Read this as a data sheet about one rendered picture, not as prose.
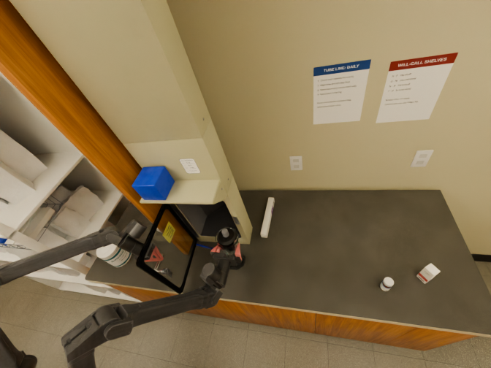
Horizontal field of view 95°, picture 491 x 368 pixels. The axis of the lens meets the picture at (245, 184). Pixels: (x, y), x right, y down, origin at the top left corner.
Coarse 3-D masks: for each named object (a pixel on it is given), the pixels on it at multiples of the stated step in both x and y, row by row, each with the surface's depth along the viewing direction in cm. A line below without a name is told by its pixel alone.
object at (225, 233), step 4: (220, 232) 104; (224, 232) 100; (228, 232) 101; (232, 232) 103; (220, 236) 102; (224, 236) 101; (228, 236) 102; (232, 236) 101; (236, 236) 102; (220, 240) 101; (224, 240) 100; (228, 240) 100; (232, 240) 100; (224, 244) 100; (228, 244) 100
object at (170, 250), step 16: (160, 208) 101; (160, 224) 100; (176, 224) 112; (160, 240) 99; (176, 240) 112; (192, 240) 127; (160, 256) 99; (176, 256) 111; (160, 272) 99; (176, 272) 111
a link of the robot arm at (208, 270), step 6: (210, 264) 91; (204, 270) 90; (210, 270) 89; (216, 270) 90; (204, 276) 88; (210, 276) 88; (216, 276) 90; (210, 282) 90; (216, 288) 91; (216, 294) 90; (216, 300) 90
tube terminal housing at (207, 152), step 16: (208, 128) 78; (128, 144) 81; (144, 144) 80; (160, 144) 79; (176, 144) 77; (192, 144) 76; (208, 144) 78; (144, 160) 87; (160, 160) 85; (176, 160) 84; (208, 160) 81; (224, 160) 92; (176, 176) 91; (192, 176) 90; (208, 176) 88; (224, 176) 92; (240, 208) 113; (240, 224) 113; (208, 240) 135; (240, 240) 128
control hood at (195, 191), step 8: (176, 184) 91; (184, 184) 90; (192, 184) 89; (200, 184) 88; (208, 184) 87; (216, 184) 86; (176, 192) 88; (184, 192) 87; (192, 192) 86; (200, 192) 85; (208, 192) 85; (216, 192) 84; (224, 192) 92; (144, 200) 89; (152, 200) 88; (160, 200) 87; (168, 200) 86; (176, 200) 85; (184, 200) 85; (192, 200) 84; (200, 200) 83; (208, 200) 82; (216, 200) 84
